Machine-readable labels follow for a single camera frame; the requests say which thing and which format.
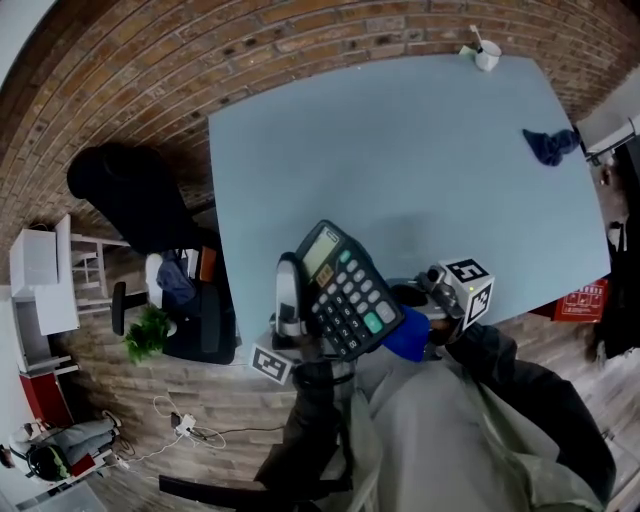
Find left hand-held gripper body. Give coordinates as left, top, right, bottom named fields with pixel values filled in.
left=249, top=312, right=361, bottom=386

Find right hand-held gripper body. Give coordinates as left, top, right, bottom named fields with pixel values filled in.
left=423, top=257, right=496, bottom=332

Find bright blue cloth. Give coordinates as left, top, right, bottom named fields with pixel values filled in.
left=382, top=302, right=432, bottom=362

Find black calculator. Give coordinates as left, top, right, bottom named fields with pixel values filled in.
left=293, top=219, right=406, bottom=364

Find person's left forearm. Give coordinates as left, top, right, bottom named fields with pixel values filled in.
left=254, top=357, right=354, bottom=494

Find person's right forearm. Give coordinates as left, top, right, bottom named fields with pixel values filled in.
left=428, top=315, right=619, bottom=506

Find dark navy crumpled cloth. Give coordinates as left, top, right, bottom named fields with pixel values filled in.
left=522, top=127, right=582, bottom=169

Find white power strip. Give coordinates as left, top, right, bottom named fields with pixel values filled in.
left=172, top=412, right=199, bottom=437

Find red box with white print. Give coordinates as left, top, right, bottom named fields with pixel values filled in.
left=552, top=278, right=612, bottom=324

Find blue-grey garment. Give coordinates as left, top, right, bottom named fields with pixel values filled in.
left=157, top=249, right=197, bottom=307

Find green potted plant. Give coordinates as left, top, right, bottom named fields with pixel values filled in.
left=122, top=304, right=175, bottom=365

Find black chair armrest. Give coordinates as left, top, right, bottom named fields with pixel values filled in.
left=158, top=473, right=354, bottom=512

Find white folded item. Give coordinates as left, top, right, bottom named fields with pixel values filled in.
left=144, top=252, right=166, bottom=307

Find person's grey top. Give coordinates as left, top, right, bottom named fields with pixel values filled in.
left=319, top=344, right=607, bottom=512

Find black office chair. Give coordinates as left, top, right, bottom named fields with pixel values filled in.
left=67, top=142, right=240, bottom=366

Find white side table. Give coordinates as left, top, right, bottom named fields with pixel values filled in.
left=53, top=214, right=132, bottom=317

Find grey clothing pile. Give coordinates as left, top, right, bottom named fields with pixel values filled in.
left=47, top=417, right=122, bottom=467

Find small red item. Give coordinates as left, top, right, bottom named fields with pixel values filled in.
left=69, top=452, right=97, bottom=477

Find white desk with metal leg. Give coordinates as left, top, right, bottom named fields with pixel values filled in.
left=574, top=94, right=640, bottom=162

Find white cabinet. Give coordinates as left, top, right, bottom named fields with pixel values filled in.
left=12, top=284, right=82, bottom=377

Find red cabinet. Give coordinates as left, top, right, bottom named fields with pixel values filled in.
left=19, top=370, right=76, bottom=436

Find white mug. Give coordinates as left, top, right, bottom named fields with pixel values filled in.
left=474, top=40, right=503, bottom=73

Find black helmet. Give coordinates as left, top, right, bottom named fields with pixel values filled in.
left=27, top=444, right=72, bottom=482

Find black cable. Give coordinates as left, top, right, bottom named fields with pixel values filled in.
left=194, top=423, right=287, bottom=442

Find white cable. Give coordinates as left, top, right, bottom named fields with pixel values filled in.
left=117, top=394, right=227, bottom=469

